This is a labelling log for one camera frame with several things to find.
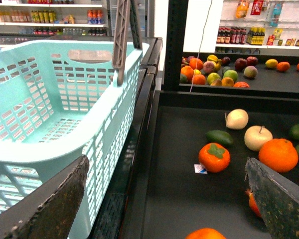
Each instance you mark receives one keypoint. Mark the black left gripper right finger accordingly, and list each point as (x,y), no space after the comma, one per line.
(277,199)

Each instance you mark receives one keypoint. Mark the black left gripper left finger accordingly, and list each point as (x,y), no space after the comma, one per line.
(49,211)

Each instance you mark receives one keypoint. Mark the light teal plastic basket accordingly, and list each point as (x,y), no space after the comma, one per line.
(60,100)

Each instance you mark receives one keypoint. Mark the black rear display shelf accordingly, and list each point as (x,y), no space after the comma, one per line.
(267,83)

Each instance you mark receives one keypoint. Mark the white sauce bottle shelf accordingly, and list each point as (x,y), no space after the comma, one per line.
(269,27)

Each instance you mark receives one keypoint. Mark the white drinks shelf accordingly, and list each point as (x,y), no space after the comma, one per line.
(54,17)

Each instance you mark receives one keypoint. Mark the large orange mandarin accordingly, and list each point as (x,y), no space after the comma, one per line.
(279,154)

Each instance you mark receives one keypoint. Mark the white apple with stem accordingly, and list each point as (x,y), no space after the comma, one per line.
(256,136)

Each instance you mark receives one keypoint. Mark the orange persimmon green calyx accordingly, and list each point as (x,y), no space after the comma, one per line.
(214,157)

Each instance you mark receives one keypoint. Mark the large orange near front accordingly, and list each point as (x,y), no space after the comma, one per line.
(205,233)

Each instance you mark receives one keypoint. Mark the white price tag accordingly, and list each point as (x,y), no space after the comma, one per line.
(200,169)

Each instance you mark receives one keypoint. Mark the dark green avocado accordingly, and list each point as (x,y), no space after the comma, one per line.
(221,137)

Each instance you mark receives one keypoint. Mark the black fruit display tray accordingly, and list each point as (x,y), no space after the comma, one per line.
(168,199)

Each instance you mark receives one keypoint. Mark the grey basket handle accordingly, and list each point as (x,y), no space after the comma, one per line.
(127,18)

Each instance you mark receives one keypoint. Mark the black perforated shelf post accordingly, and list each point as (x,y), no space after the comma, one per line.
(176,24)

